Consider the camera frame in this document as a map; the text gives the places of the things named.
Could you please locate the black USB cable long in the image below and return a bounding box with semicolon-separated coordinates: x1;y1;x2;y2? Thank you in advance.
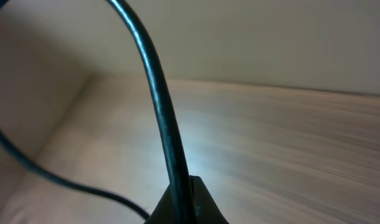
0;0;197;223

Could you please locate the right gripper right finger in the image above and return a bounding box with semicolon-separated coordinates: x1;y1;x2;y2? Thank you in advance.
189;175;229;224

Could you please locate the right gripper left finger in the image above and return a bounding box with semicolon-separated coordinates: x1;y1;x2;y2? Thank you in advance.
145;185;177;224

